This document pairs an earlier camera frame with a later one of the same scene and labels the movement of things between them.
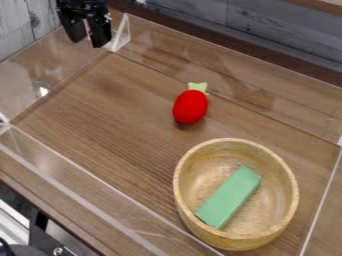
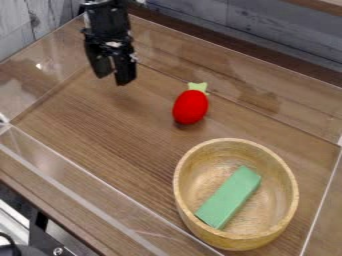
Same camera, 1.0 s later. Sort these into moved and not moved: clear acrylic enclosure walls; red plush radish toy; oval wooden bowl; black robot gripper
Moved: black robot gripper
Not moved: red plush radish toy; oval wooden bowl; clear acrylic enclosure walls
